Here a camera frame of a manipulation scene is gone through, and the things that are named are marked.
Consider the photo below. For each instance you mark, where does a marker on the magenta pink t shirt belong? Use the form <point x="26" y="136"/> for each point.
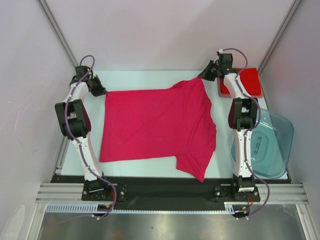
<point x="158" y="123"/>

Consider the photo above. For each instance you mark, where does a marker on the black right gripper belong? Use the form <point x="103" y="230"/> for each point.
<point x="206" y="74"/>

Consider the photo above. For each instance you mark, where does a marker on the teal transparent plastic bin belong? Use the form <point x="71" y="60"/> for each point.
<point x="270" y="145"/>

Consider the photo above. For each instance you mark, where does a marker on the right aluminium frame post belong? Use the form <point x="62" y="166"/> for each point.
<point x="280" y="33"/>

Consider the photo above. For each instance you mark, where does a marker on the folded light pink t shirt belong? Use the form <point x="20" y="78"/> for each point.
<point x="251" y="85"/>

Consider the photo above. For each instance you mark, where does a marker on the front aluminium frame rail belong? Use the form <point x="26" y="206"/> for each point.
<point x="282" y="194"/>

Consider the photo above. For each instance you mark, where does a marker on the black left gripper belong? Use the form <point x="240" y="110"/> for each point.
<point x="101" y="90"/>

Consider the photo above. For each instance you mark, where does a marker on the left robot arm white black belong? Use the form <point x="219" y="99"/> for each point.
<point x="96" y="187"/>

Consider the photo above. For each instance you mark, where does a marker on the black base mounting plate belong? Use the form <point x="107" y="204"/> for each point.
<point x="167" y="193"/>

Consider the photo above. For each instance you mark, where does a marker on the grey slotted cable duct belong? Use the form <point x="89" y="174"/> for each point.
<point x="102" y="208"/>

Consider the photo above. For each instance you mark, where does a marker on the folded red t shirt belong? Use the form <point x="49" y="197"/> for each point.
<point x="249" y="73"/>

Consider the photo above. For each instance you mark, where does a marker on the left aluminium frame post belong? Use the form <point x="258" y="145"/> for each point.
<point x="57" y="31"/>

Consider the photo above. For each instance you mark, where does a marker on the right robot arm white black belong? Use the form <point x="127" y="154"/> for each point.
<point x="242" y="119"/>

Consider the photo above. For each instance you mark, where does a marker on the aluminium frame post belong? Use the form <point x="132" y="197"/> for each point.
<point x="280" y="33"/>
<point x="57" y="31"/>

